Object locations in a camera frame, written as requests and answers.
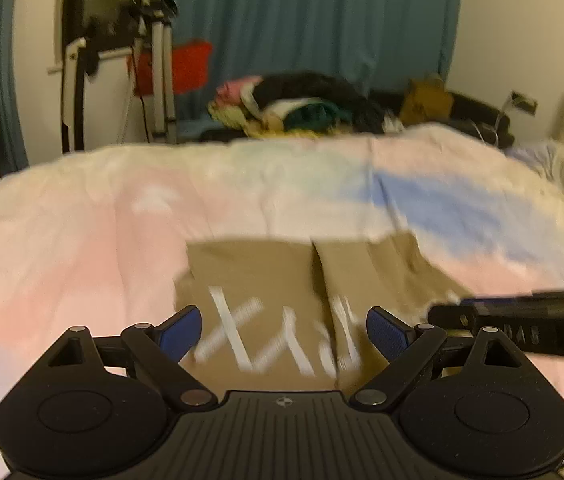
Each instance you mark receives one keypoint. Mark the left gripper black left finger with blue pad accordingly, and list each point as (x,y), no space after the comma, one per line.
(156,352)

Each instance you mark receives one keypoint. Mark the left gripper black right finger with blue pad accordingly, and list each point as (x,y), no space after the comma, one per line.
(408,350)

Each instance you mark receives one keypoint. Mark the beige t-shirt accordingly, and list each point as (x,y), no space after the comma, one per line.
(279,316)

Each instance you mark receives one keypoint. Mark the pile of mixed clothes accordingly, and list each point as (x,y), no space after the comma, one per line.
(304,104)

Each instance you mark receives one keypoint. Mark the pastel tie-dye duvet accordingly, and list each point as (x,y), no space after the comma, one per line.
(101,239)

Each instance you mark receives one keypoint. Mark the black bedside sofa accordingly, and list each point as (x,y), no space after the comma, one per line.
(471,117)

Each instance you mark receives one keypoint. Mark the brown paper bag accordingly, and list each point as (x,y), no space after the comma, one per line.
(426,100)

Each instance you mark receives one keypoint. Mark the white black folded treadmill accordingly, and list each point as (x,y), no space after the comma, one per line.
(81,60)

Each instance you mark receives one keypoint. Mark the red cloth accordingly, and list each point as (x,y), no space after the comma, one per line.
(189,66)

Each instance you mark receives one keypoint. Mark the blue right curtain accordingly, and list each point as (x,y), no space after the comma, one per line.
(374,44)

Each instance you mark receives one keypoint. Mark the wall power socket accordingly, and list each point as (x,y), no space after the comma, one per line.
(524,103)

